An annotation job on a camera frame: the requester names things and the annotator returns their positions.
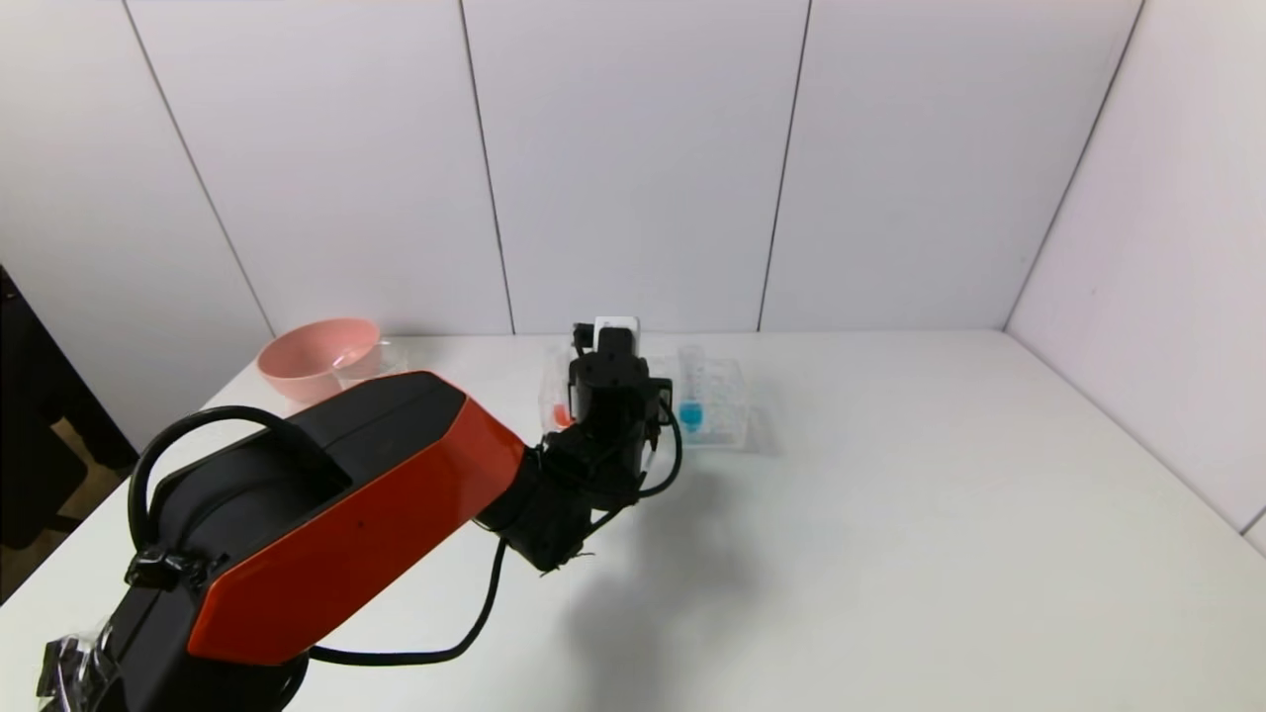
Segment test tube with blue pigment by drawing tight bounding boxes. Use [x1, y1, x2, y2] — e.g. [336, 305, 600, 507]
[678, 344, 707, 434]

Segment test tube with red pigment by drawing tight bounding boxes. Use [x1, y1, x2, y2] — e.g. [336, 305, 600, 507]
[547, 346, 577, 432]

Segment clear plastic test tube rack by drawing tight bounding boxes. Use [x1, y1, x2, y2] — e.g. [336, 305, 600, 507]
[539, 341, 749, 452]

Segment clear glass beaker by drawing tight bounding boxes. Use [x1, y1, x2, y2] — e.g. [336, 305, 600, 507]
[331, 341, 409, 389]

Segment pink bowl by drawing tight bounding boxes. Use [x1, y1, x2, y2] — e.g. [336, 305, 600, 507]
[257, 318, 383, 403]

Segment black furniture beside table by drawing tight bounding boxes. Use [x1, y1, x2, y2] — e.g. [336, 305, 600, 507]
[0, 265, 139, 604]

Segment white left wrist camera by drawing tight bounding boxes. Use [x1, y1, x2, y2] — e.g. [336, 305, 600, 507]
[592, 316, 642, 357]

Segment thin black camera cable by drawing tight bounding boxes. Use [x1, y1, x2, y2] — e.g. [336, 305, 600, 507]
[633, 403, 684, 500]

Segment black forearm cable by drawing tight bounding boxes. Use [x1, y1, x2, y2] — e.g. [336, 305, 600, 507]
[309, 539, 510, 667]

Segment thick black looped arm cable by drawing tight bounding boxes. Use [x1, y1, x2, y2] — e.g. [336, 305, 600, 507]
[128, 405, 332, 560]

